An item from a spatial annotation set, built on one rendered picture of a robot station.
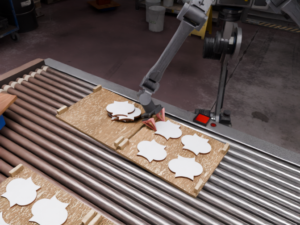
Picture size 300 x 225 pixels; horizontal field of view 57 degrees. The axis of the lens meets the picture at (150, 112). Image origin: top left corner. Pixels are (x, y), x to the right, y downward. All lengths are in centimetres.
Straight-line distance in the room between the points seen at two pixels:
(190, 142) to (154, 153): 19
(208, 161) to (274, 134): 188
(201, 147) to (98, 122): 53
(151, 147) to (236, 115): 201
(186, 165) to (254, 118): 208
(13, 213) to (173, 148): 70
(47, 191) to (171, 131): 62
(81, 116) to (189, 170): 63
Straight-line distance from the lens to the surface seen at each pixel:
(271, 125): 321
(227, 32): 183
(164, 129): 138
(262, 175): 134
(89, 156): 130
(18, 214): 116
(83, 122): 146
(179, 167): 122
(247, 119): 318
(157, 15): 494
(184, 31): 122
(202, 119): 151
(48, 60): 212
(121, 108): 145
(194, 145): 132
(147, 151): 127
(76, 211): 111
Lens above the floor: 186
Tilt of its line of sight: 38 degrees down
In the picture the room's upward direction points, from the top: 3 degrees clockwise
